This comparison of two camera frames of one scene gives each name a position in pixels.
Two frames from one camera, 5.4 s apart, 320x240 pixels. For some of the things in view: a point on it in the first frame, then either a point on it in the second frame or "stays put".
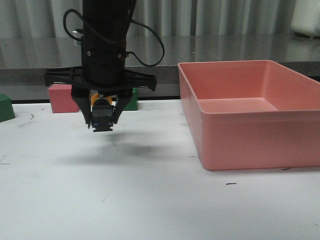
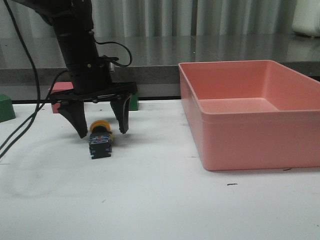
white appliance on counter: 306,17 stays put
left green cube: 133,104 stays put
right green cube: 6,110 stays put
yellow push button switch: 102,113 -> 100,139
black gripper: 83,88 -> 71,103
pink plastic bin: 250,114 stays put
